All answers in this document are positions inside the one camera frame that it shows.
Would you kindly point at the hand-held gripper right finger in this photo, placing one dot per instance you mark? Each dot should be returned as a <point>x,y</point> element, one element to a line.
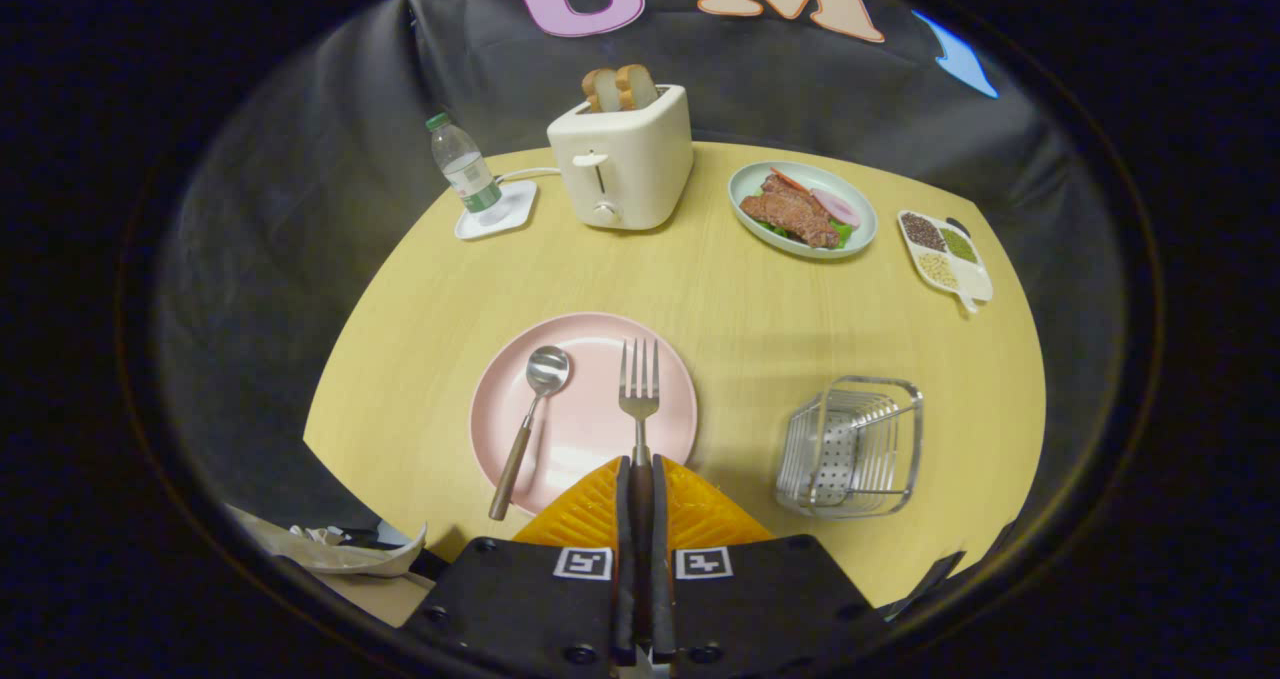
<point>662,559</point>

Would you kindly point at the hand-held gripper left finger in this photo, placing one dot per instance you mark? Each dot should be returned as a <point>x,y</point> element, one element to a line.
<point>627,559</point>

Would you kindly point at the pink plate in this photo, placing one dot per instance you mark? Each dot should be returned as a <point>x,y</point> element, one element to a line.
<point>590,429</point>

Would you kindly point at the white square coaster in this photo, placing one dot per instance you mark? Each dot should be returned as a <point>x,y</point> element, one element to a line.
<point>516,209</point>

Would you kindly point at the brown steak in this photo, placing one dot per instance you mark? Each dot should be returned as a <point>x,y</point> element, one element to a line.
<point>795,214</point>

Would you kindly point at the green lettuce leaf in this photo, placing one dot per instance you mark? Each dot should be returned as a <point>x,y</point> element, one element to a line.
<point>846,232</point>

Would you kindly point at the pale green plate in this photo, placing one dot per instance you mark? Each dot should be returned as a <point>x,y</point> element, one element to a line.
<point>745,191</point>

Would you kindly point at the pink ham slice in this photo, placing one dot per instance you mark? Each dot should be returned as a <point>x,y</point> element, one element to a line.
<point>835,207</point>

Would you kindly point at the red carrot strip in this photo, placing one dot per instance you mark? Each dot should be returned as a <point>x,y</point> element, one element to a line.
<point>787,179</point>

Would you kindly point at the cream toaster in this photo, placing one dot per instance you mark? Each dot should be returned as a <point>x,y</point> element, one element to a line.
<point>640,159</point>

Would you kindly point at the white divided seasoning tray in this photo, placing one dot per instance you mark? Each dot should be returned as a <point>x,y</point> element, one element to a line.
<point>975,279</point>

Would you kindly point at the clear water bottle green cap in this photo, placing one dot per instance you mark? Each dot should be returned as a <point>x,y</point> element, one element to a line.
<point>465,169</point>

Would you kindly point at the toast slice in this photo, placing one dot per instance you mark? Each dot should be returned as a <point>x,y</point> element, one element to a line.
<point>602,89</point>
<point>638,84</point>

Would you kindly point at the black backdrop cloth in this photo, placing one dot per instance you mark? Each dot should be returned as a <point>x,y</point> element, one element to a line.
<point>350,159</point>

